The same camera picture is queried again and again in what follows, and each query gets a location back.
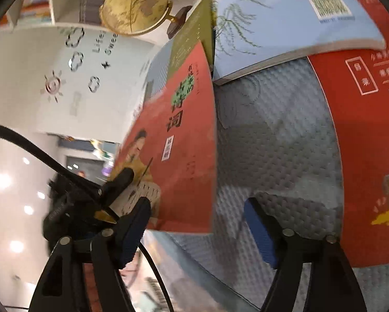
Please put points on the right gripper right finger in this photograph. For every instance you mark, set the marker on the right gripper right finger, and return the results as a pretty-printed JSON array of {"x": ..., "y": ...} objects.
[{"x": 332, "y": 282}]

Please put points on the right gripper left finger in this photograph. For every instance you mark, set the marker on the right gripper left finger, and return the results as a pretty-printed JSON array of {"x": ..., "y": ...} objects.
[{"x": 61, "y": 286}]

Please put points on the red poetry book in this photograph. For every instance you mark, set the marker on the red poetry book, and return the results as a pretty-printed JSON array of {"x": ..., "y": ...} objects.
[{"x": 172, "y": 150}]

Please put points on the light blue Tang poetry book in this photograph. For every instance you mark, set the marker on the light blue Tang poetry book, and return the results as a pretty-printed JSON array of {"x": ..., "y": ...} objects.
[{"x": 252, "y": 35}]

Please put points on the light blue quilted mat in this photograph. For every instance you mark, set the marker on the light blue quilted mat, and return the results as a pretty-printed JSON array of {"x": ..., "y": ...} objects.
[{"x": 275, "y": 140}]

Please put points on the red contents book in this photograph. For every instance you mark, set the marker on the red contents book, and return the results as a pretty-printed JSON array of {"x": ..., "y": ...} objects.
[{"x": 356, "y": 87}]

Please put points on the yellow antique globe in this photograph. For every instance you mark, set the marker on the yellow antique globe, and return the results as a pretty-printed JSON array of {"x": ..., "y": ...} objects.
[{"x": 134, "y": 18}]

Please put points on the dark book set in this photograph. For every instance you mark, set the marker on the dark book set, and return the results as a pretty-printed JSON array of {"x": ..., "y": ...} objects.
[{"x": 89, "y": 11}]

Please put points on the white bookshelf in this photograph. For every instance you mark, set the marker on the white bookshelf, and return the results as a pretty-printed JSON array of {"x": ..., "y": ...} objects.
[{"x": 83, "y": 0}]

